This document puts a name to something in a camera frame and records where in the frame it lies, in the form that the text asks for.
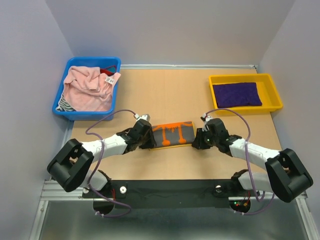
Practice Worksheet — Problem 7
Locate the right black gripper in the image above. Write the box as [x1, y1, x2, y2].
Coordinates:
[190, 127, 219, 150]

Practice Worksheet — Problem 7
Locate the orange towel with grey spots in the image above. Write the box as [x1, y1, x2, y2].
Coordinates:
[151, 121, 196, 150]

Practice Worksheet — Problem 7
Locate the purple towel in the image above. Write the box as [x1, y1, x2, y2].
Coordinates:
[212, 82, 262, 109]

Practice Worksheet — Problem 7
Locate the pink towel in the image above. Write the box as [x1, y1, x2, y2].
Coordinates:
[61, 66, 121, 112]

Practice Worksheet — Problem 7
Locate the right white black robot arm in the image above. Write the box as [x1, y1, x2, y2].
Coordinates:
[191, 115, 314, 203]

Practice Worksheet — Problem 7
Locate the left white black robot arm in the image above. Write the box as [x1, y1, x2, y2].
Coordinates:
[46, 117, 156, 197]

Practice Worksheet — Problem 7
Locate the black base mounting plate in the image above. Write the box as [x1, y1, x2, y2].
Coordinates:
[81, 179, 251, 210]

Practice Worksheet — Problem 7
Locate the red teal towel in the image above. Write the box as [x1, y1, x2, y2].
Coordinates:
[100, 65, 117, 76]

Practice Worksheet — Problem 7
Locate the grey white striped towel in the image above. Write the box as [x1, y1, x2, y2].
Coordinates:
[55, 94, 75, 112]

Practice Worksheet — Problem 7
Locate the yellow plastic tray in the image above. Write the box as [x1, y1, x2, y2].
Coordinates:
[208, 73, 283, 115]

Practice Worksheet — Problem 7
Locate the blue plastic bin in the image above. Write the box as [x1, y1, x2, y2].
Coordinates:
[52, 56, 122, 121]

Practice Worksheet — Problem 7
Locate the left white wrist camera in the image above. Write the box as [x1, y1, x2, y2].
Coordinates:
[133, 113, 151, 122]

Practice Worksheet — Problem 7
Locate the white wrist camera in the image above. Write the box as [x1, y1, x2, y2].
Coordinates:
[133, 113, 151, 122]
[200, 113, 213, 132]

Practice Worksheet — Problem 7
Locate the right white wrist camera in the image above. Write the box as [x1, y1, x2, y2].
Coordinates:
[200, 113, 213, 132]

